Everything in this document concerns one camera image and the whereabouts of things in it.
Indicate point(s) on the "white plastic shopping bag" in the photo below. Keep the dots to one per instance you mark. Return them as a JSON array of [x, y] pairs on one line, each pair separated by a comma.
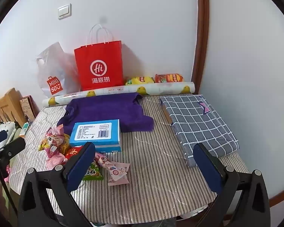
[[54, 63]]

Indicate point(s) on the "striped bed cover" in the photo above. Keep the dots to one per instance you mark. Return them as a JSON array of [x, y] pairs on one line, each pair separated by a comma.
[[151, 170]]

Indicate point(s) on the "patterned brown box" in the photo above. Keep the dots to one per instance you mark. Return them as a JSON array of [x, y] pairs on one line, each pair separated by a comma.
[[27, 108]]

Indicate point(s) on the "purple towel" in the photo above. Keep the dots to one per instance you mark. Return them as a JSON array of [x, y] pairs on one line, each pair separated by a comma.
[[104, 108]]

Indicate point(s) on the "rolled lemon print table cover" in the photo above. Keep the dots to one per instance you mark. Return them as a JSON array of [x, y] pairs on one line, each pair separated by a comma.
[[156, 88]]

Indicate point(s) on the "red paper bag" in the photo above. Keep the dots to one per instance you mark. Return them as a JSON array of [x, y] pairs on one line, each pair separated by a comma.
[[99, 59]]

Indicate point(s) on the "white light switch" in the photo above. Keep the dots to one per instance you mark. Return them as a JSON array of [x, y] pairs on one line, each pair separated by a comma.
[[64, 11]]

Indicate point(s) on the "pink peach snack packet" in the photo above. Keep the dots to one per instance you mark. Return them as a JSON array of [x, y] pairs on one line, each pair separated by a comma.
[[53, 160]]

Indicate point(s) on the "blue tissue box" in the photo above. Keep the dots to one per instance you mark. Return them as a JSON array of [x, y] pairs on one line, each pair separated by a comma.
[[94, 132]]

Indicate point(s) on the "grey plaid folded cloth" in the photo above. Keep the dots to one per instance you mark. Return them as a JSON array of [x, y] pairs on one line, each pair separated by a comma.
[[198, 123]]

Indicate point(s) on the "green snack packet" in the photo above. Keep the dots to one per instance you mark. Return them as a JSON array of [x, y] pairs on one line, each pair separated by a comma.
[[93, 173]]

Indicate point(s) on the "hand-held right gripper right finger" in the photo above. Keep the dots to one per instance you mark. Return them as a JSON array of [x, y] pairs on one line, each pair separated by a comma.
[[207, 170]]

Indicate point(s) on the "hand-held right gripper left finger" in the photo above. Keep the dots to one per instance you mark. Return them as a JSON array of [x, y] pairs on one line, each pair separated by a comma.
[[77, 167]]

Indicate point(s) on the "pink bear print snack packet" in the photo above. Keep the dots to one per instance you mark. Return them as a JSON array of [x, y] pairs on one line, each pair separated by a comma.
[[118, 172]]

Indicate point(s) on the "red chips bag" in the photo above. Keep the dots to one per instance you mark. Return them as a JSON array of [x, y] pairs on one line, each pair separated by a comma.
[[169, 78]]

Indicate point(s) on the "small teal box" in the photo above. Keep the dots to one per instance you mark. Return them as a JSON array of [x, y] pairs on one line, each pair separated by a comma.
[[24, 128]]

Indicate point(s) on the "white spotted cloth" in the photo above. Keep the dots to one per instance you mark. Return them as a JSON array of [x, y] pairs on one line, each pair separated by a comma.
[[7, 127]]

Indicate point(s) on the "yellow snack packet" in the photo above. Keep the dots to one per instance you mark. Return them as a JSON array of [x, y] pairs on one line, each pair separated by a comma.
[[64, 144]]

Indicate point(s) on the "yellow chips bag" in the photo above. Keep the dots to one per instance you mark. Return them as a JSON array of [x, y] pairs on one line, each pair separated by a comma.
[[139, 80]]

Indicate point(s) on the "large pink snack packet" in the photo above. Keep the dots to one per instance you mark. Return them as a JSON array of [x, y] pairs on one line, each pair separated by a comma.
[[55, 131]]

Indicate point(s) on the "brown wooden door frame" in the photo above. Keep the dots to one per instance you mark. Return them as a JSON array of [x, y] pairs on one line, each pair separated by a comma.
[[201, 28]]

